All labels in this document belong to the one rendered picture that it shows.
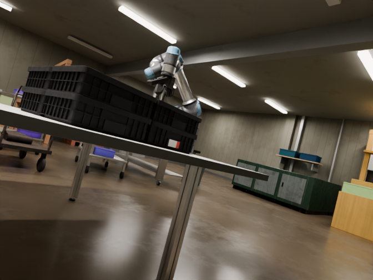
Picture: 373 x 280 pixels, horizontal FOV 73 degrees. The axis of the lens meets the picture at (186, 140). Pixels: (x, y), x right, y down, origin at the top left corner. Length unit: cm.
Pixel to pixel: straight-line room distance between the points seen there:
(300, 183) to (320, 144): 260
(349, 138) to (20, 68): 957
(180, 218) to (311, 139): 791
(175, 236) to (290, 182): 548
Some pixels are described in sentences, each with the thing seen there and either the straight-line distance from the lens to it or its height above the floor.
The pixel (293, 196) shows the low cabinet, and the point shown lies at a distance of 656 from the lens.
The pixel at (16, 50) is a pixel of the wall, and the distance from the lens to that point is 868.
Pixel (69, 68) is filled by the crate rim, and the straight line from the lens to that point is 115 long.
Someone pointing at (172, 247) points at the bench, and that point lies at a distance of 133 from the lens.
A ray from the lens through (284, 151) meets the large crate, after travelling 859.
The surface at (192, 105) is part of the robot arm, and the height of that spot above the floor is 106.
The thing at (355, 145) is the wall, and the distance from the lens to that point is 856.
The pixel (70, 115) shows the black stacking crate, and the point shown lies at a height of 74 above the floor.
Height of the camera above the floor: 72
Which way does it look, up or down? 2 degrees up
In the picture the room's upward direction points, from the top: 15 degrees clockwise
